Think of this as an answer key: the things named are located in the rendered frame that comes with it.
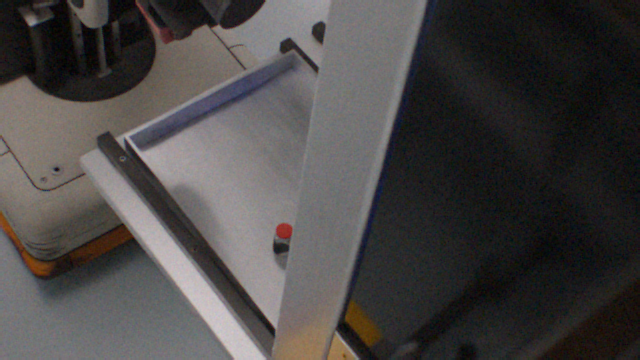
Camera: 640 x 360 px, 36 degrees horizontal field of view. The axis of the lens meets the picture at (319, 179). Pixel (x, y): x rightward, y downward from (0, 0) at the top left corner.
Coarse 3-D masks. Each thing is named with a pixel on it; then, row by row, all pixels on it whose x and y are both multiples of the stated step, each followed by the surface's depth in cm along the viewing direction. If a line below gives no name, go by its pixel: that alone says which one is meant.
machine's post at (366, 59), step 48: (336, 0) 54; (384, 0) 50; (432, 0) 48; (336, 48) 56; (384, 48) 52; (336, 96) 59; (384, 96) 55; (336, 144) 62; (384, 144) 58; (336, 192) 65; (336, 240) 69; (288, 288) 81; (336, 288) 73; (288, 336) 87
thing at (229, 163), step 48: (240, 96) 131; (288, 96) 132; (144, 144) 125; (192, 144) 126; (240, 144) 126; (288, 144) 127; (192, 192) 122; (240, 192) 122; (288, 192) 123; (240, 240) 119; (240, 288) 113
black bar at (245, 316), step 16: (112, 144) 122; (112, 160) 122; (128, 160) 121; (128, 176) 120; (144, 176) 120; (144, 192) 119; (160, 208) 118; (160, 224) 119; (176, 224) 117; (176, 240) 117; (192, 240) 116; (192, 256) 115; (208, 256) 115; (208, 272) 114; (224, 288) 113; (224, 304) 113; (240, 304) 112; (240, 320) 112; (256, 320) 111; (256, 336) 110; (272, 336) 110; (272, 352) 109
